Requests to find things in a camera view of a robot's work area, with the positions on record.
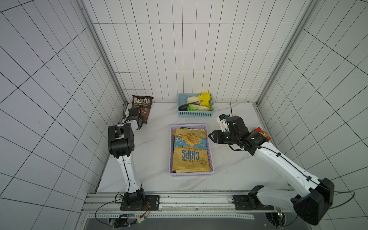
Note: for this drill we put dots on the blue kettle cooked chips bag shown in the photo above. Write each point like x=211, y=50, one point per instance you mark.
x=190, y=151

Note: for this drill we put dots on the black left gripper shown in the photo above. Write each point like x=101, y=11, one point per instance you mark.
x=143, y=118

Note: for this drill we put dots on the purple perforated basket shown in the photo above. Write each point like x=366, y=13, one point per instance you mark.
x=196, y=126

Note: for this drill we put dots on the toy eggplant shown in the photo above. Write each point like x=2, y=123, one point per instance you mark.
x=184, y=107

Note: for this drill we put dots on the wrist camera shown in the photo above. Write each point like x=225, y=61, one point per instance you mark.
x=133, y=112
x=222, y=122

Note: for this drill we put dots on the light blue perforated basket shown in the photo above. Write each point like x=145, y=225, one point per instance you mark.
x=182, y=99

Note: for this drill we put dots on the white toy cabbage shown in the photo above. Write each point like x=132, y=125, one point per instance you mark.
x=193, y=99

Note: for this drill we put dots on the red snack packet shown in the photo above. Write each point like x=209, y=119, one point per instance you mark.
x=260, y=131

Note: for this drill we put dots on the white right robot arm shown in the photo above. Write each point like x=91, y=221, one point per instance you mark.
x=310, y=198

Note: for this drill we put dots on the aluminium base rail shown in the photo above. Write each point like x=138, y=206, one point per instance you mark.
x=193, y=210

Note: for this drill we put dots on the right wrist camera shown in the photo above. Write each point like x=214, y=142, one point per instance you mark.
x=222, y=122

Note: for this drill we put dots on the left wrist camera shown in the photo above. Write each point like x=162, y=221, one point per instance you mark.
x=133, y=112

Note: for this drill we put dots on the yellow toy cabbage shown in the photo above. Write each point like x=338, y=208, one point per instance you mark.
x=204, y=99

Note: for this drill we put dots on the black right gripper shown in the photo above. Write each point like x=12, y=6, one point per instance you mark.
x=221, y=136

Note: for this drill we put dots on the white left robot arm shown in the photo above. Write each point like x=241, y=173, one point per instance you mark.
x=121, y=143

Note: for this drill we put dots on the green toy napa cabbage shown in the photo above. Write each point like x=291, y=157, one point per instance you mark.
x=197, y=107

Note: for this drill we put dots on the brown Kettle chips bag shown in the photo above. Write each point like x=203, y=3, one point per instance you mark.
x=143, y=105

